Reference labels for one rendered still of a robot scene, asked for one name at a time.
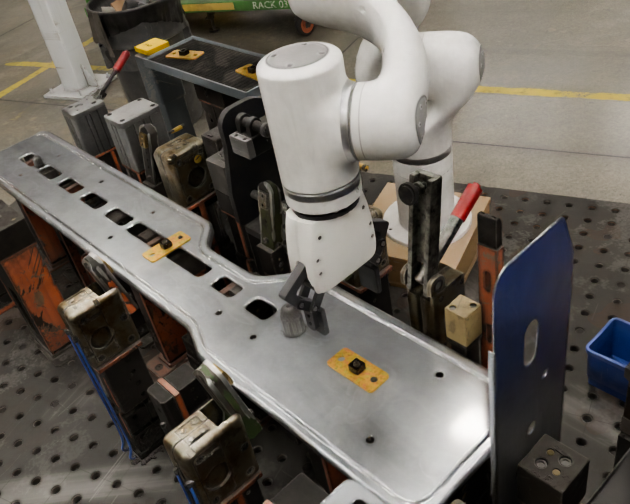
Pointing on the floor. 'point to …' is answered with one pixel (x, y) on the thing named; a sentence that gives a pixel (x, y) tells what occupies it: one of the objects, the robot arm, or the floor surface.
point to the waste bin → (115, 37)
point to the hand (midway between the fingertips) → (344, 302)
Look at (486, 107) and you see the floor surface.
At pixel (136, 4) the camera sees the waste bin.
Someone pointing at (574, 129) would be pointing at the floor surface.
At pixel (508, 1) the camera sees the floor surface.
